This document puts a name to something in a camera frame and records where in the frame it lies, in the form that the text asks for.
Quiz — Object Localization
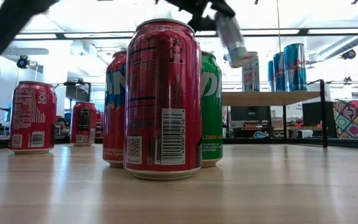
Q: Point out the red zero sugar soda can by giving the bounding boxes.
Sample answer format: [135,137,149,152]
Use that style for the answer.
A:
[123,18,203,181]

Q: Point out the green Sprite can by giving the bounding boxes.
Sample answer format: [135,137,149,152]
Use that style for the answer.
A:
[200,51,224,168]

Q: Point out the black monitor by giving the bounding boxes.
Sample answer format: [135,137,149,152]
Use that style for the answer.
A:
[230,106,272,123]
[301,101,322,127]

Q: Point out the black aluminium table frame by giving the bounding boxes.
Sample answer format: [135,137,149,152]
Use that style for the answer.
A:
[0,136,358,149]

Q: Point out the colourful patchwork quilt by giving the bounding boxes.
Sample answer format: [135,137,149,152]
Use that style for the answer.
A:
[333,98,358,141]

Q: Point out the wooden shelf black metal legs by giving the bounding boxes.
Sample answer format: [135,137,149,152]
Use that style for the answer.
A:
[221,79,329,149]

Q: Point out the red storage bins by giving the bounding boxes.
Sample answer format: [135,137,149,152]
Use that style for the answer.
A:
[95,111,104,139]

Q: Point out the red and blue soda can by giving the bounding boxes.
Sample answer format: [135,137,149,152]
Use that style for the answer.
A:
[103,50,129,169]

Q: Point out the red soda can black panel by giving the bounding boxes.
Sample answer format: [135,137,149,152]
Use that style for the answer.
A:
[70,101,98,147]

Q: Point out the thin hanging cable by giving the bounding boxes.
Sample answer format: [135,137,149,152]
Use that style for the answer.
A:
[277,0,283,54]

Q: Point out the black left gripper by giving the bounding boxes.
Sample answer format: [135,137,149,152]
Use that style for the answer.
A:
[166,0,236,32]

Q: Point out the red Coca-Cola original can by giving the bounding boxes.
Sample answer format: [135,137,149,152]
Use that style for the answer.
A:
[8,80,58,155]

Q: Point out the person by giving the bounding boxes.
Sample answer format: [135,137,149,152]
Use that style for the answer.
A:
[56,115,71,139]

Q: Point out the black ceiling spotlight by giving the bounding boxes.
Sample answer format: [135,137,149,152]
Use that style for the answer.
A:
[341,49,357,60]
[16,55,30,70]

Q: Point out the black overhead bar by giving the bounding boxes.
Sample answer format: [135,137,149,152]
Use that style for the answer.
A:
[14,27,358,40]

